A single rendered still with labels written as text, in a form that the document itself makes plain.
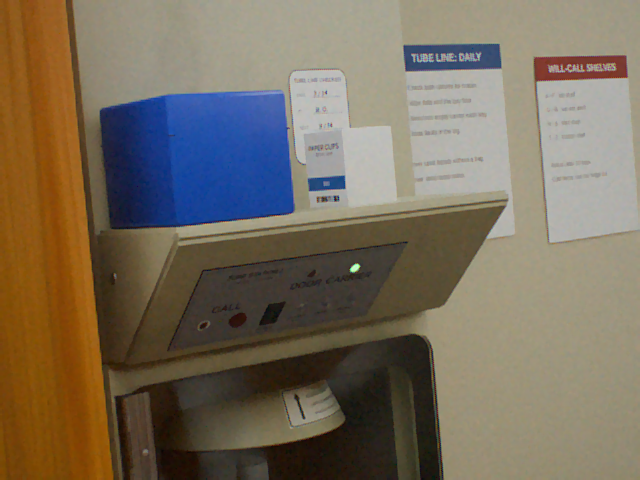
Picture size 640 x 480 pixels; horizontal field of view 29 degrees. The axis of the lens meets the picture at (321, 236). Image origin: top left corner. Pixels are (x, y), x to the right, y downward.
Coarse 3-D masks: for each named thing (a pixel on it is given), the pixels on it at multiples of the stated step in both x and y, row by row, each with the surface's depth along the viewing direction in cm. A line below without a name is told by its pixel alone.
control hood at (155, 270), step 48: (480, 192) 103; (144, 240) 87; (192, 240) 85; (240, 240) 87; (288, 240) 90; (336, 240) 93; (384, 240) 97; (432, 240) 101; (480, 240) 105; (144, 288) 88; (192, 288) 88; (384, 288) 102; (432, 288) 107; (144, 336) 90
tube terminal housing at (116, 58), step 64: (128, 0) 95; (192, 0) 98; (256, 0) 102; (320, 0) 106; (384, 0) 110; (128, 64) 95; (192, 64) 98; (256, 64) 102; (320, 64) 106; (384, 64) 110; (384, 320) 109; (128, 384) 94
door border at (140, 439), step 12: (132, 396) 93; (144, 396) 94; (132, 408) 93; (144, 408) 94; (132, 420) 93; (144, 420) 94; (132, 432) 93; (144, 432) 94; (132, 444) 93; (144, 444) 94; (132, 456) 93; (144, 456) 94; (144, 468) 94
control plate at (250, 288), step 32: (320, 256) 94; (352, 256) 96; (384, 256) 99; (224, 288) 90; (256, 288) 92; (288, 288) 95; (320, 288) 97; (352, 288) 100; (192, 320) 91; (224, 320) 93; (256, 320) 96; (288, 320) 98; (320, 320) 101
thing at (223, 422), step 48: (192, 384) 96; (240, 384) 99; (288, 384) 102; (336, 384) 105; (384, 384) 108; (432, 384) 111; (192, 432) 96; (240, 432) 99; (288, 432) 102; (336, 432) 105; (384, 432) 108; (432, 432) 111
